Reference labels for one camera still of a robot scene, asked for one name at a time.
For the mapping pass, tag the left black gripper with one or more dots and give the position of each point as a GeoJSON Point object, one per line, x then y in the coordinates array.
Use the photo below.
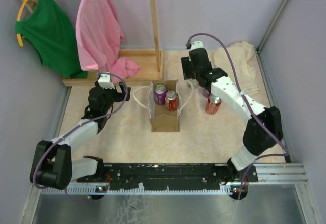
{"type": "Point", "coordinates": [118, 96]}

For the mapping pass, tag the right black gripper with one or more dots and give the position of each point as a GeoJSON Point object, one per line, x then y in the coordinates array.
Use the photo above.
{"type": "Point", "coordinates": [186, 64]}

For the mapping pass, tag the purple can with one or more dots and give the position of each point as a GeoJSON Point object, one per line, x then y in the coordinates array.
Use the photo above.
{"type": "Point", "coordinates": [206, 93]}
{"type": "Point", "coordinates": [159, 94]}

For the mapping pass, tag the red coke can back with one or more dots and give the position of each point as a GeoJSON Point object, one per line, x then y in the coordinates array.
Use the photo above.
{"type": "Point", "coordinates": [171, 100]}

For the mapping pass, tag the red coke can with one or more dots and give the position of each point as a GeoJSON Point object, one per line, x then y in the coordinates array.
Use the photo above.
{"type": "Point", "coordinates": [213, 104]}
{"type": "Point", "coordinates": [171, 100]}

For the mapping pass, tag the red coke can front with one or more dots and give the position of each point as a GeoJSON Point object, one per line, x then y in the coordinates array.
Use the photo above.
{"type": "Point", "coordinates": [213, 104]}

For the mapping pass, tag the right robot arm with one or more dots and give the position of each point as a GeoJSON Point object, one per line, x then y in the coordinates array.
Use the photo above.
{"type": "Point", "coordinates": [263, 125]}

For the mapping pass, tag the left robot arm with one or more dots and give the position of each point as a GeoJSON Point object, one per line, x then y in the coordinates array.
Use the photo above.
{"type": "Point", "coordinates": [52, 165]}

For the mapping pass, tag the brown canvas bag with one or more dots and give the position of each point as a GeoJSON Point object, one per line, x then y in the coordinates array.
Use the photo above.
{"type": "Point", "coordinates": [160, 119]}

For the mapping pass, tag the wooden clothes rack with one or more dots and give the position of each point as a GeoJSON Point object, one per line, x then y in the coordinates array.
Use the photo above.
{"type": "Point", "coordinates": [151, 61]}

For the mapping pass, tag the pink shirt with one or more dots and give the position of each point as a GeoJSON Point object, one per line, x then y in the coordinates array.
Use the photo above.
{"type": "Point", "coordinates": [99, 37]}

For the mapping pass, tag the beige cloth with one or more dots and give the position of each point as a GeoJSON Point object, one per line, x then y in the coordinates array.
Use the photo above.
{"type": "Point", "coordinates": [241, 53]}

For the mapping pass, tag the green shirt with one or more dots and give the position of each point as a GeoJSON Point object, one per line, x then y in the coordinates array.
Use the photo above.
{"type": "Point", "coordinates": [51, 33]}

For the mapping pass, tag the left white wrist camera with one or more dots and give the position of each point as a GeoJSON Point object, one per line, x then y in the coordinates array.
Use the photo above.
{"type": "Point", "coordinates": [104, 80]}

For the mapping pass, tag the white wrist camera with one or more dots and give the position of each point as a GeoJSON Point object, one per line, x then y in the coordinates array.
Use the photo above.
{"type": "Point", "coordinates": [192, 45]}
{"type": "Point", "coordinates": [104, 80]}

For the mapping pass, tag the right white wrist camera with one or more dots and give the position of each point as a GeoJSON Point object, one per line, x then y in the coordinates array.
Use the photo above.
{"type": "Point", "coordinates": [192, 45]}

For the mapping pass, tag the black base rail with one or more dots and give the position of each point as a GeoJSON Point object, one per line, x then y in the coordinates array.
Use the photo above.
{"type": "Point", "coordinates": [165, 179]}

